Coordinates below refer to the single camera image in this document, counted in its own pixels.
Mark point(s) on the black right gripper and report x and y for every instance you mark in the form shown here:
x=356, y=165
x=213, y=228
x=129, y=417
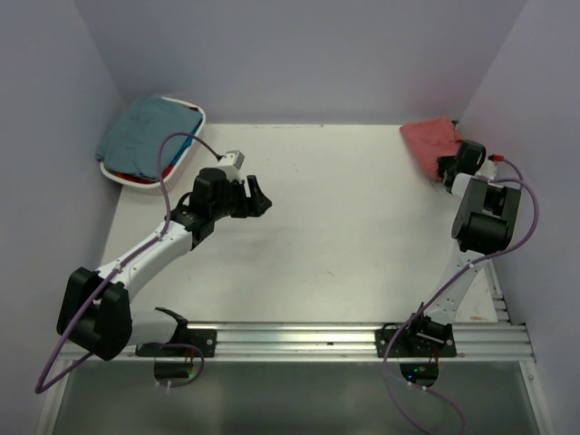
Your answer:
x=442, y=163

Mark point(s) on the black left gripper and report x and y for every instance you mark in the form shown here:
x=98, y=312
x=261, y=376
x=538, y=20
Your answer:
x=253, y=206

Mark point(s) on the salmon pink t shirt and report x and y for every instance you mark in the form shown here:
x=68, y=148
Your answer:
x=430, y=141

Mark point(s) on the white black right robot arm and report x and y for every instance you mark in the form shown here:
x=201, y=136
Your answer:
x=484, y=225

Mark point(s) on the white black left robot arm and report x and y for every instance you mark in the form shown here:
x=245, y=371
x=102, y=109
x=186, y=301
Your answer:
x=96, y=312

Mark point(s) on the blue t shirt in basket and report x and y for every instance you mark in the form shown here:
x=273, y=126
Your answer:
x=185, y=145

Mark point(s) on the red t shirt in basket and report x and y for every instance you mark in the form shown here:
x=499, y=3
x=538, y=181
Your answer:
x=140, y=179

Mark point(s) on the white perforated laundry basket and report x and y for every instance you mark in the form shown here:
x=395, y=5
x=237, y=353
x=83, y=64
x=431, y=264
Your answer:
x=171, y=180

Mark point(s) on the teal t shirt in basket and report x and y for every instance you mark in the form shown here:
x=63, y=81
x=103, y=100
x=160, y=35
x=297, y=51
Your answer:
x=138, y=142

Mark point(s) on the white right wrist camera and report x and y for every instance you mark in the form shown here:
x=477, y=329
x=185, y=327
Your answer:
x=489, y=168

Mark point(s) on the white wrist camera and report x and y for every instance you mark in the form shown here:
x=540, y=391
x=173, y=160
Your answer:
x=231, y=163
x=489, y=168

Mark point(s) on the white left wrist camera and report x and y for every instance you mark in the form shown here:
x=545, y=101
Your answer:
x=231, y=163

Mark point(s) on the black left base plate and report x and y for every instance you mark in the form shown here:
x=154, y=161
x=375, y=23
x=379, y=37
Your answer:
x=199, y=342

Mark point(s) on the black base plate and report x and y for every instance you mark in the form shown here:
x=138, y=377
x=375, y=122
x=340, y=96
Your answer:
x=394, y=346
x=199, y=342

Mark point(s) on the aluminium mounting rail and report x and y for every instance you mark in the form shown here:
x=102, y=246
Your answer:
x=297, y=342

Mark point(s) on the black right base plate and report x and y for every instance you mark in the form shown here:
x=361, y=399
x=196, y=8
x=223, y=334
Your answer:
x=394, y=346

